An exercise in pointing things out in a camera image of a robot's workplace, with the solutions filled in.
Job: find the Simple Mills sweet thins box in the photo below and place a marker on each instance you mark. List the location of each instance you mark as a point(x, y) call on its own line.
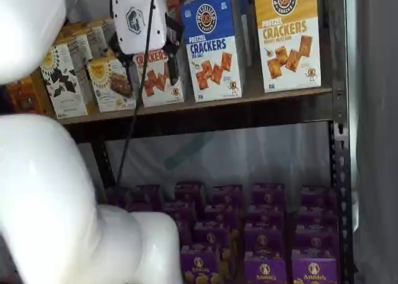
point(59, 82)
point(102, 26)
point(74, 49)
point(90, 38)

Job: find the blue white pretzel crackers box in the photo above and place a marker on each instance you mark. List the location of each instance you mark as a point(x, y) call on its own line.
point(211, 54)

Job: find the white backdrop sheet teal logo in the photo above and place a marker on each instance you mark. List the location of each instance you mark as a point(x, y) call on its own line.
point(248, 153)

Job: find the gold white pretzel crackers box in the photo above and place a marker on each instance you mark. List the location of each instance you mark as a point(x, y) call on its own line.
point(287, 48)

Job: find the wooden shelf board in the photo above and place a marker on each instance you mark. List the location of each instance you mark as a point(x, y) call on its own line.
point(202, 105)

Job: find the Simple Mills almond bars box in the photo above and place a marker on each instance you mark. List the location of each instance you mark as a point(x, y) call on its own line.
point(109, 88)

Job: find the dark orange snack box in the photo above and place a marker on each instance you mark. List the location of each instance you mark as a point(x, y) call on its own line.
point(25, 94)

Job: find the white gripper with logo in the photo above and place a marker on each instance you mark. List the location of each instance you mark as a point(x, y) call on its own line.
point(136, 20)

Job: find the black metal shelf rack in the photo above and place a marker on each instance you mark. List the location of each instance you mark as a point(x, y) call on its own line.
point(342, 172)

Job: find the orange white pretzel crackers box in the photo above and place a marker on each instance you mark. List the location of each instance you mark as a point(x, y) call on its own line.
point(155, 85)
point(174, 1)

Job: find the purple Annie's box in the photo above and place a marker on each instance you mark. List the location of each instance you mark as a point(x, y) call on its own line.
point(264, 273)
point(315, 243)
point(220, 214)
point(314, 271)
point(185, 231)
point(177, 211)
point(189, 192)
point(264, 243)
point(147, 197)
point(199, 268)
point(119, 197)
point(267, 198)
point(211, 235)
point(227, 195)
point(317, 200)
point(315, 223)
point(264, 222)

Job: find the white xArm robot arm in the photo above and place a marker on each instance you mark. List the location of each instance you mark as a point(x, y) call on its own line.
point(46, 187)

